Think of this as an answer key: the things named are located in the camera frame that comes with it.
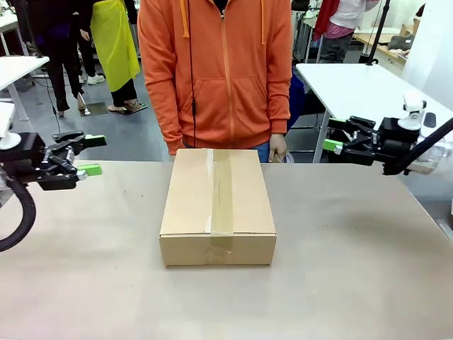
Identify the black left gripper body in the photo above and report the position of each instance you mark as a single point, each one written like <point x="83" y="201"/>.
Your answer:
<point x="26" y="163"/>

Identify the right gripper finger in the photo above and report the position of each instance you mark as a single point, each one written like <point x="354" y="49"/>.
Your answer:
<point x="357" y="125"/>
<point x="354" y="154"/>

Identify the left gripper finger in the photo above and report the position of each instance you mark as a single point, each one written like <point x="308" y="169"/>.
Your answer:
<point x="81" y="140"/>
<point x="88" y="170"/>

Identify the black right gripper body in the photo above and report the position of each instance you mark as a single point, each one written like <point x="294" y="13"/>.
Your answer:
<point x="396" y="145"/>

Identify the clear packing tape roll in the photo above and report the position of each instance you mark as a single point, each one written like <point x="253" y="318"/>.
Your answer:
<point x="289" y="157"/>

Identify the large brown cardboard box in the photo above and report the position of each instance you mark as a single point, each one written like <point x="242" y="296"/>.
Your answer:
<point x="219" y="198"/>

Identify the person's left forearm orange sleeve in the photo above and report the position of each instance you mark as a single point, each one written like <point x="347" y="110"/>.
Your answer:
<point x="279" y="106"/>

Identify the person's right forearm orange sleeve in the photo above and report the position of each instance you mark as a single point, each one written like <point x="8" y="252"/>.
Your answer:
<point x="166" y="120"/>

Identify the person's left hand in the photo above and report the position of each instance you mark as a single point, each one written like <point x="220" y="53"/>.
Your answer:
<point x="277" y="148"/>

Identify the black floor mat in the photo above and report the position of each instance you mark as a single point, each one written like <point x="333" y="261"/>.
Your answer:
<point x="136" y="108"/>
<point x="95" y="108"/>

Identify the large white table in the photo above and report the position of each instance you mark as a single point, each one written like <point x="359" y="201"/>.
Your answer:
<point x="354" y="88"/>

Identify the small black device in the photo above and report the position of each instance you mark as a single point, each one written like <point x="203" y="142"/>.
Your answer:
<point x="430" y="119"/>

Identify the blue chair back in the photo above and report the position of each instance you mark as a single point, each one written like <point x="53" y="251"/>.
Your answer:
<point x="296" y="99"/>

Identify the wooden workbench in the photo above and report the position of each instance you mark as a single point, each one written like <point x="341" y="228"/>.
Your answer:
<point x="385" y="53"/>

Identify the person in dark purple top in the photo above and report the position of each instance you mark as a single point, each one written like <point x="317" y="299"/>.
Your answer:
<point x="60" y="53"/>

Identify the black tripod stand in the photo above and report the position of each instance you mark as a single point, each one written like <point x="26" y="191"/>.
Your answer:
<point x="377" y="35"/>

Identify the white side table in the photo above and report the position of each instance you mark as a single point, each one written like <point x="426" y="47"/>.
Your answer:
<point x="17" y="69"/>

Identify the person in black clothes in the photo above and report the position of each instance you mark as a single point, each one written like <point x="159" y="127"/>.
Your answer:
<point x="86" y="42"/>

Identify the person in red jacket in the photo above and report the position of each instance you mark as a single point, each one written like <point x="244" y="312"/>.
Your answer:
<point x="339" y="25"/>

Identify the person in yellow apron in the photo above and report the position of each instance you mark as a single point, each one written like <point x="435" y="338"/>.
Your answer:
<point x="115" y="42"/>

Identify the brown packing tape strip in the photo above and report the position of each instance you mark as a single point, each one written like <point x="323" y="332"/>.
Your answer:
<point x="221" y="198"/>

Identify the person in orange hoodie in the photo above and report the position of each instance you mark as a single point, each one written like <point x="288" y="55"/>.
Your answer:
<point x="219" y="78"/>

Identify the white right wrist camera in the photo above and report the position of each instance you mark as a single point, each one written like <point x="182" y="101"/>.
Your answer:
<point x="414" y="106"/>

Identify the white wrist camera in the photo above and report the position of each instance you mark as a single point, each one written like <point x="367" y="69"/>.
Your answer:
<point x="414" y="106"/>
<point x="5" y="118"/>

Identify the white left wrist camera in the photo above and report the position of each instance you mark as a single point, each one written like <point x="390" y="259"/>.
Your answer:
<point x="5" y="118"/>

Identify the black camera stand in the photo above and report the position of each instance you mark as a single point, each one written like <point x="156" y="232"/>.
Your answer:
<point x="30" y="28"/>

